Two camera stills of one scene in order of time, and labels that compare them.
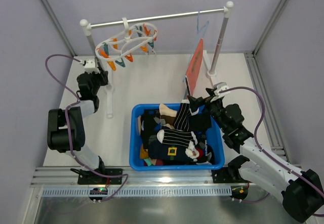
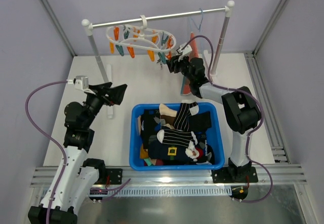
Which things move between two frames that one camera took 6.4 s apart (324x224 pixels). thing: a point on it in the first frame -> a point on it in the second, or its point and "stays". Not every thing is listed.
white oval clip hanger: x=132 y=37 -> x=142 y=37
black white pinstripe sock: x=181 y=121 stays
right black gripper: x=205 y=100 -> x=178 y=64
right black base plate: x=223 y=176 stays
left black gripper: x=100 y=76 -> x=103 y=94
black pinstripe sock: x=177 y=137 stays
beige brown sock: x=167 y=115 stays
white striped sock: x=152 y=49 -> x=159 y=61
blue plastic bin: x=138 y=164 stays
